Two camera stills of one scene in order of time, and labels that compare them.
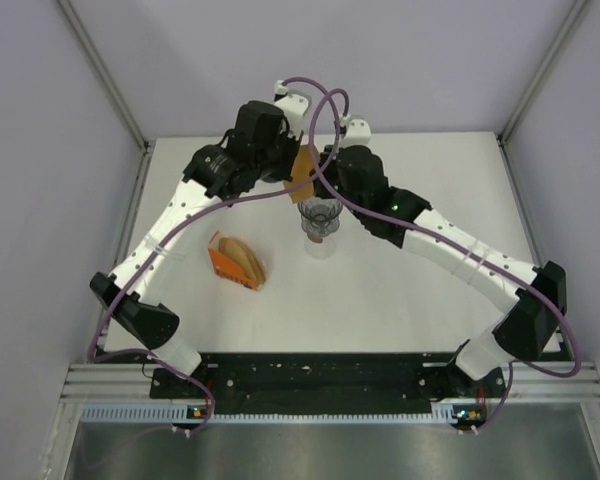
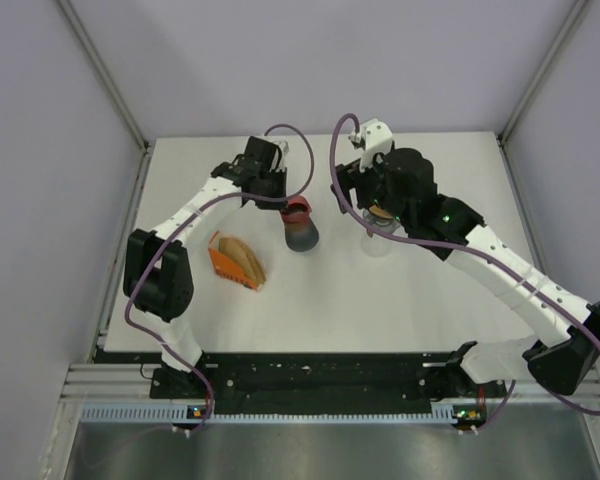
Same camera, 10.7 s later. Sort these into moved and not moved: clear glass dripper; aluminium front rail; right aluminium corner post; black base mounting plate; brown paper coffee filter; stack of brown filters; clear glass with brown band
Moved: brown paper coffee filter; clear glass with brown band; clear glass dripper
Not moved: black base mounting plate; stack of brown filters; aluminium front rail; right aluminium corner post
